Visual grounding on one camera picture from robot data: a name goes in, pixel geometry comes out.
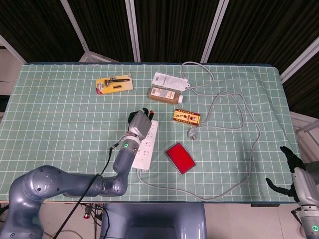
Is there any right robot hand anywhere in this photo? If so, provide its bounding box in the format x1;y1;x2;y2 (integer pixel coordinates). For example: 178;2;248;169
265;146;319;206

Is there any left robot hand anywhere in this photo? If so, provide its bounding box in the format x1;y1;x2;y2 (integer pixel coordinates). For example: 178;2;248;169
127;108;155;140

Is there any white power strip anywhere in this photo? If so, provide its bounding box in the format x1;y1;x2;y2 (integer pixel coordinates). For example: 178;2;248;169
131;119;160;172

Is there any brown liquid bottle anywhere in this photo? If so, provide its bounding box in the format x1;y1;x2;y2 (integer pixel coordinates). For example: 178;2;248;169
148;86;185;105

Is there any razor in yellow blister pack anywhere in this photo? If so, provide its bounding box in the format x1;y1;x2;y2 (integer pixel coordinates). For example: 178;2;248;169
96;74;134;96

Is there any yellow red patterned box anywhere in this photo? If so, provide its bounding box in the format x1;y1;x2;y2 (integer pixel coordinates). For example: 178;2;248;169
171;108;201;127

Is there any white printed packet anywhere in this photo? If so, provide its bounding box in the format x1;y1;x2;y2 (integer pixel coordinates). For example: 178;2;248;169
152;72;191;91

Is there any red pad in clear case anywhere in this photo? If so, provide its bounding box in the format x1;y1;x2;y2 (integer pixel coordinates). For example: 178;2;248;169
163;142;197;177

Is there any white metal rack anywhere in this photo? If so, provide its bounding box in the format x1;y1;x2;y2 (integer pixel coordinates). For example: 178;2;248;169
290;112;319;145

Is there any green checked tablecloth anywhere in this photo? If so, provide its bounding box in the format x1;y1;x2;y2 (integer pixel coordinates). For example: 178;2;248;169
0;62;312;204

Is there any grey-blue robot torso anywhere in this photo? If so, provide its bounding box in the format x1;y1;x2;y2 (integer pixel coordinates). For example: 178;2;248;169
99;203;208;239

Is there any dark folding partition screen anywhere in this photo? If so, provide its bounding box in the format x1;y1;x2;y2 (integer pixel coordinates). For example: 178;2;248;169
0;0;319;120

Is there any grey power strip cable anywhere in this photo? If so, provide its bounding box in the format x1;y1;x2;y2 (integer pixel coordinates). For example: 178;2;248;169
137;61;262;202

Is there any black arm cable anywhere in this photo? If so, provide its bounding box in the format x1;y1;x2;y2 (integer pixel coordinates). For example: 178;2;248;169
53;141;123;239

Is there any cable bundle under table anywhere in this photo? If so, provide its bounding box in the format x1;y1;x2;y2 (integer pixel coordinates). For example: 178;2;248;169
79;203;110;239

